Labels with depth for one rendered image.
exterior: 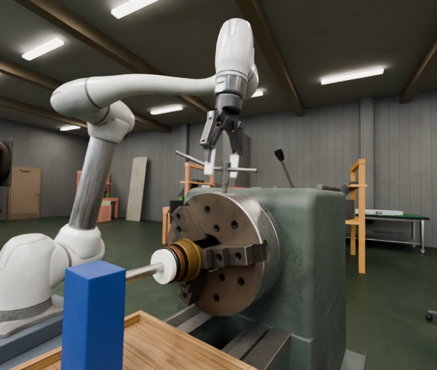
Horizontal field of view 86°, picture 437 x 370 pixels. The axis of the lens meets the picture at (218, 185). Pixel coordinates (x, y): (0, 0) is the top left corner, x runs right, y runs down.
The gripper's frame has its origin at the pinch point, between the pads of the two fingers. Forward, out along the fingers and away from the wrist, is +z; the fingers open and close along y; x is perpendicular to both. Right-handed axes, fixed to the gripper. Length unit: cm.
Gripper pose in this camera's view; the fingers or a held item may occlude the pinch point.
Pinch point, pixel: (222, 168)
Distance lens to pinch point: 68.0
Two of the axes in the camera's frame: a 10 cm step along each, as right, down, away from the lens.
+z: -1.1, 9.9, 0.2
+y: -6.8, -0.5, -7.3
